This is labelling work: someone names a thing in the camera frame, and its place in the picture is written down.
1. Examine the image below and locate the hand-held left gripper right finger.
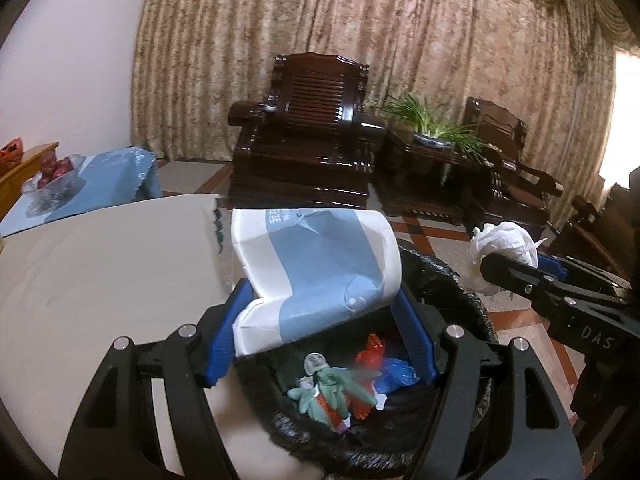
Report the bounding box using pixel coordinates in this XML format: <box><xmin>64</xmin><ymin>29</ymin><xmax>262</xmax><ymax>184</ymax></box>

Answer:
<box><xmin>392</xmin><ymin>289</ymin><xmax>586</xmax><ymax>480</ymax></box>

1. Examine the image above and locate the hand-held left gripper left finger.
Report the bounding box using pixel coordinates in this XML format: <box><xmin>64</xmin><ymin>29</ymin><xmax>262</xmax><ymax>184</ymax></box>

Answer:
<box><xmin>57</xmin><ymin>278</ymin><xmax>256</xmax><ymax>480</ymax></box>

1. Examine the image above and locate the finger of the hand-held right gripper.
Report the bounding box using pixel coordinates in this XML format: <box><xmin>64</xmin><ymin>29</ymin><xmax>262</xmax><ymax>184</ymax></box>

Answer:
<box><xmin>479</xmin><ymin>252</ymin><xmax>627</xmax><ymax>318</ymax></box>
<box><xmin>539</xmin><ymin>254</ymin><xmax>632</xmax><ymax>292</ymax></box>

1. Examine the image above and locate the white tissue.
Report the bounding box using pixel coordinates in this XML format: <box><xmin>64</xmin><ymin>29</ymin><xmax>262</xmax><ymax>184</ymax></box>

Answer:
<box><xmin>467</xmin><ymin>221</ymin><xmax>540</xmax><ymax>293</ymax></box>

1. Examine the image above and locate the black trash bin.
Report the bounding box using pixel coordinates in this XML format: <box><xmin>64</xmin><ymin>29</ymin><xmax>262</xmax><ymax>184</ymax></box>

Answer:
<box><xmin>235</xmin><ymin>240</ymin><xmax>501</xmax><ymax>480</ymax></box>

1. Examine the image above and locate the blue and white paper bag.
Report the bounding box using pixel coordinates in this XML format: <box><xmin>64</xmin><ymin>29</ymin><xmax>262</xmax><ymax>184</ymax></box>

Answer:
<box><xmin>231</xmin><ymin>208</ymin><xmax>403</xmax><ymax>358</ymax></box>

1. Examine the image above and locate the blue plastic wrapper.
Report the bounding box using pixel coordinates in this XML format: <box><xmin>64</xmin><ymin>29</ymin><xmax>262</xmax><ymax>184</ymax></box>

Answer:
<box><xmin>372</xmin><ymin>357</ymin><xmax>417</xmax><ymax>393</ymax></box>

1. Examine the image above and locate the red plastic wrapper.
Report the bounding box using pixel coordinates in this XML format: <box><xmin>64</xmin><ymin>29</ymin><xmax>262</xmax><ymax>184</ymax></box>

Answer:
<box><xmin>356</xmin><ymin>335</ymin><xmax>388</xmax><ymax>401</ymax></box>

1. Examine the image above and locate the dark wooden armchair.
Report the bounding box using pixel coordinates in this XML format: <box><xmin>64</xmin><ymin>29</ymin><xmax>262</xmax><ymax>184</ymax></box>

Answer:
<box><xmin>462</xmin><ymin>97</ymin><xmax>563</xmax><ymax>241</ymax></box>
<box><xmin>547</xmin><ymin>182</ymin><xmax>631</xmax><ymax>281</ymax></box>
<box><xmin>227</xmin><ymin>52</ymin><xmax>388</xmax><ymax>211</ymax></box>

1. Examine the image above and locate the dark wooden side table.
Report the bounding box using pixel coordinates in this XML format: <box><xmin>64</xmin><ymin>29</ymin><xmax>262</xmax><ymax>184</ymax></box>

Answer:
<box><xmin>377</xmin><ymin>127</ymin><xmax>501</xmax><ymax>226</ymax></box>

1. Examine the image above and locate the bright window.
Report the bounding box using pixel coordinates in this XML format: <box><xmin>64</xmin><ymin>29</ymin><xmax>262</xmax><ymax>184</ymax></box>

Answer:
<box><xmin>600</xmin><ymin>45</ymin><xmax>640</xmax><ymax>191</ymax></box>

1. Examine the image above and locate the green potted plant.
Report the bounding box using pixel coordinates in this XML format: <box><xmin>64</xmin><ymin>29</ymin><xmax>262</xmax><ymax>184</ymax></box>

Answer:
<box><xmin>382</xmin><ymin>92</ymin><xmax>493</xmax><ymax>161</ymax></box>

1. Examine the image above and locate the blue tablecloth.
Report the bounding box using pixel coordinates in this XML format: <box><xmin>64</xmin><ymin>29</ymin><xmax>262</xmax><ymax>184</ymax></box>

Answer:
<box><xmin>0</xmin><ymin>147</ymin><xmax>163</xmax><ymax>236</ymax></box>

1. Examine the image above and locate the light wooden bench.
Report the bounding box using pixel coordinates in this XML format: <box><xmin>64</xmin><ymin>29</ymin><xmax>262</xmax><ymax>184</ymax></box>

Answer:
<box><xmin>0</xmin><ymin>142</ymin><xmax>60</xmax><ymax>211</ymax></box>

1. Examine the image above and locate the orange basket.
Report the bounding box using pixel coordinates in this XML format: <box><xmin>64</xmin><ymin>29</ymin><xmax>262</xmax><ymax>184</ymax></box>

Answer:
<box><xmin>0</xmin><ymin>137</ymin><xmax>23</xmax><ymax>173</ymax></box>

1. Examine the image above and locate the beige patterned curtain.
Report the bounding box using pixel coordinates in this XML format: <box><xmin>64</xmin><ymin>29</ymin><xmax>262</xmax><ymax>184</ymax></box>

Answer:
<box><xmin>131</xmin><ymin>0</ymin><xmax>640</xmax><ymax>196</ymax></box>

